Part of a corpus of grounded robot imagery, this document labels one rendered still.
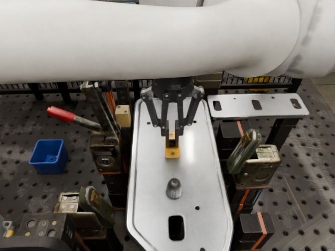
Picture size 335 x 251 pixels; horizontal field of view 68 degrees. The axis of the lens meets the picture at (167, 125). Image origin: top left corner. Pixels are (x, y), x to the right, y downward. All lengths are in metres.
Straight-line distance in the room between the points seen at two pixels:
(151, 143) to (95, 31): 0.50
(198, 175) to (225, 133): 0.17
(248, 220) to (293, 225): 0.39
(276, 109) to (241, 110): 0.11
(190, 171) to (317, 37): 0.41
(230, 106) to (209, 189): 0.29
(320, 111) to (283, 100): 0.54
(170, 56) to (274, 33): 0.11
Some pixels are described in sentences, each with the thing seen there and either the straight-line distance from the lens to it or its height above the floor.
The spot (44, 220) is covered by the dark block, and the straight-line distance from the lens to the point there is 0.46.
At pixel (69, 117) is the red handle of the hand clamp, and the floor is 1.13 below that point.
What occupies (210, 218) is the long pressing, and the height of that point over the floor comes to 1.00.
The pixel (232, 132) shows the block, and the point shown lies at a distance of 0.72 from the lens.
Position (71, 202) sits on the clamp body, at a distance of 0.52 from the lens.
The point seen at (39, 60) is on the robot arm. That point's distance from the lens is 0.18.
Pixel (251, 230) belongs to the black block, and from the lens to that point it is 0.58.
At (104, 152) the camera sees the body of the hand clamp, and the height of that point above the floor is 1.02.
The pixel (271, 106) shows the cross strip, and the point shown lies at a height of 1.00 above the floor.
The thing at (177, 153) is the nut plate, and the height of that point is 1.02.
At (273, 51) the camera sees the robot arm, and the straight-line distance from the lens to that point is 0.27.
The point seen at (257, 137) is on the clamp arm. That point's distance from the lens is 0.55.
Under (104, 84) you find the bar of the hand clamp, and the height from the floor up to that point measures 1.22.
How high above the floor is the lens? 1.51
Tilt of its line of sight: 47 degrees down
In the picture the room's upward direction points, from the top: straight up
